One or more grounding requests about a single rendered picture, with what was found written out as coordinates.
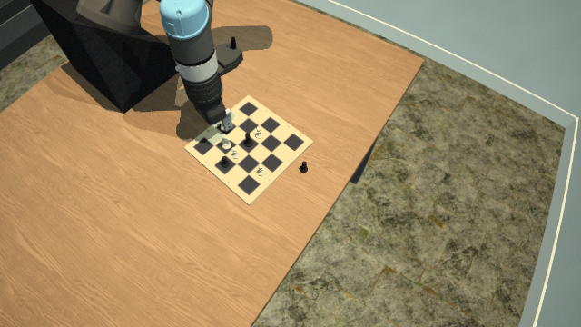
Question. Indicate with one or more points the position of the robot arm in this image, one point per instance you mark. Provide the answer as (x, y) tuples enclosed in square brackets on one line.
[(187, 24)]

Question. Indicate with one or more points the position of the cream and black chessboard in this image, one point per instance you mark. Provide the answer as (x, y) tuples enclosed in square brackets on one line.
[(279, 147)]

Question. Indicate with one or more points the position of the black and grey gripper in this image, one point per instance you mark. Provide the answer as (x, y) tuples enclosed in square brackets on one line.
[(205, 88)]

